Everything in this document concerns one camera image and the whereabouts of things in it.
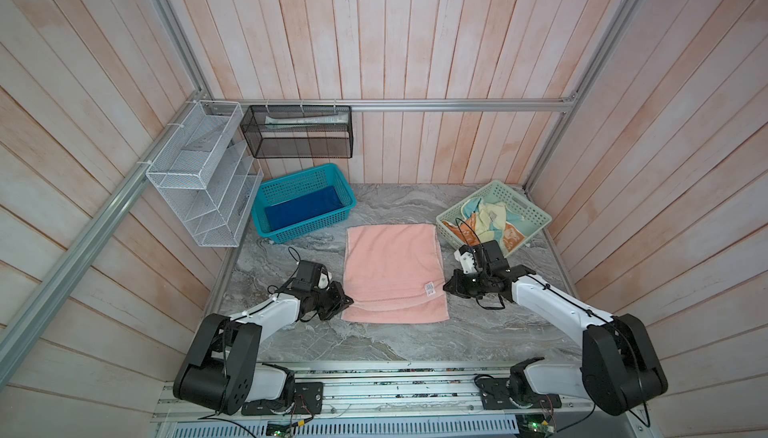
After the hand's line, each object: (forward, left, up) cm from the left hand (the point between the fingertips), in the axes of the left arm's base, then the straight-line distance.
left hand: (354, 304), depth 87 cm
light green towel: (+34, -47, +2) cm, 58 cm away
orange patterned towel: (+29, -39, -2) cm, 48 cm away
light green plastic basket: (+35, -60, +1) cm, 70 cm away
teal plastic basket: (+47, +25, +3) cm, 53 cm away
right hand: (+5, -27, +3) cm, 28 cm away
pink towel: (+11, -12, -2) cm, 17 cm away
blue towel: (+41, +19, -2) cm, 45 cm away
